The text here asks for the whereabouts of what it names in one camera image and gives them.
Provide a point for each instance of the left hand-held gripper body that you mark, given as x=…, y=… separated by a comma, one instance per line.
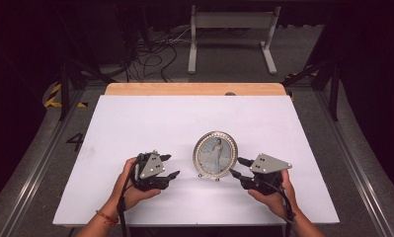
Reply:
x=151, y=166

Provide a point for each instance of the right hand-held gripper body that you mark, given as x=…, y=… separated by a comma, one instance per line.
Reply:
x=268, y=163

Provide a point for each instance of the oval silver photo frame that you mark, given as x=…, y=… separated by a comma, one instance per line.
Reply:
x=215, y=154

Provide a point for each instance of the person's left hand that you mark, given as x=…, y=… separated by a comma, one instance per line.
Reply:
x=132, y=197

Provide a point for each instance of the person's right hand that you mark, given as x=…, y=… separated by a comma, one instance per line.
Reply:
x=276, y=202

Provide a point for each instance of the grey table grommet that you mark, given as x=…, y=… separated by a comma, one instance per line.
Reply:
x=230, y=94

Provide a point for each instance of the black metal stand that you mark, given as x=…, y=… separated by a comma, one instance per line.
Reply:
x=333, y=89
x=64, y=85

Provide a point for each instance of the yellow black hazard tape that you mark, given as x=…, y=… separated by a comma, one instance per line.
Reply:
x=54, y=95

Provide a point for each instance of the white metal stand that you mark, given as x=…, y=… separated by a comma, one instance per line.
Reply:
x=234, y=19

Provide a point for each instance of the aluminium floor rail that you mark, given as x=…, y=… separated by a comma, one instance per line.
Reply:
x=355, y=164
x=36, y=171

